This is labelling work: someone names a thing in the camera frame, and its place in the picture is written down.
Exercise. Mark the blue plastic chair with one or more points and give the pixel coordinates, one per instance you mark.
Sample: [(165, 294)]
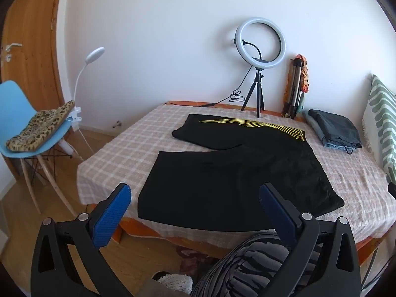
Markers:
[(15, 99)]

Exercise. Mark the pink checkered blanket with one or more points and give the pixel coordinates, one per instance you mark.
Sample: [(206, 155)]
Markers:
[(123, 151)]

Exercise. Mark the orange patterned cloth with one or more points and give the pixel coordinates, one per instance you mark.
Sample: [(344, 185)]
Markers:
[(288, 83)]

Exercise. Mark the small black tripod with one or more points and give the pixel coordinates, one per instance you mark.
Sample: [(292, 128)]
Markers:
[(257, 89)]

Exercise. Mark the folded grey pants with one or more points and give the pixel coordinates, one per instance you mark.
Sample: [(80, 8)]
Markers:
[(337, 126)]

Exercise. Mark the leopard print cushion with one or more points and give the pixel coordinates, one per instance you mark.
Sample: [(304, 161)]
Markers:
[(37, 126)]

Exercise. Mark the green white patterned pillow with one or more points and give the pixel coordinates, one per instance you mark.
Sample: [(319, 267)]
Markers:
[(380, 114)]

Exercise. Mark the dark red rug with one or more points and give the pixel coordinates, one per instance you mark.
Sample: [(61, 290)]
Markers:
[(198, 260)]

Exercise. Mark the person's leg in striped pants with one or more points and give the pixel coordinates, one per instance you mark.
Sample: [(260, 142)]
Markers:
[(247, 266)]

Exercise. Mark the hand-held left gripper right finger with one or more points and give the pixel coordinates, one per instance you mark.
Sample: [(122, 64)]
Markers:
[(278, 213)]

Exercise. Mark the white clip lamp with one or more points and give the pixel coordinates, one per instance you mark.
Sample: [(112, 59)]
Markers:
[(95, 55)]

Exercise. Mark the metal door stopper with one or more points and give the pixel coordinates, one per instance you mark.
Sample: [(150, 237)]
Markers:
[(116, 124)]

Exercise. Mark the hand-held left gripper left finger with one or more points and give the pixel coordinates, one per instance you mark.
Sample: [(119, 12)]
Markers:
[(111, 213)]

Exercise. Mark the wooden door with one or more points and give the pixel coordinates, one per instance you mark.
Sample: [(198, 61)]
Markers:
[(31, 21)]

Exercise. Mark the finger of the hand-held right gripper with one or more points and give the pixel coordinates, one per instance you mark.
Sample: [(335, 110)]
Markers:
[(393, 189)]

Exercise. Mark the folded silver black tripod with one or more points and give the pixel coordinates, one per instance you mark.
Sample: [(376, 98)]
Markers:
[(294, 89)]

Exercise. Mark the white fluffy slipper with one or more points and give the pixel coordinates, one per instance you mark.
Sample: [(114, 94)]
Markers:
[(173, 281)]

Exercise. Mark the black gooseneck phone holder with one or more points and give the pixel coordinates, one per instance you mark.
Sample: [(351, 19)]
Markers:
[(256, 52)]

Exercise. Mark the black sport t-shirt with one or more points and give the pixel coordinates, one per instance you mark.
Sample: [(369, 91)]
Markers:
[(216, 185)]

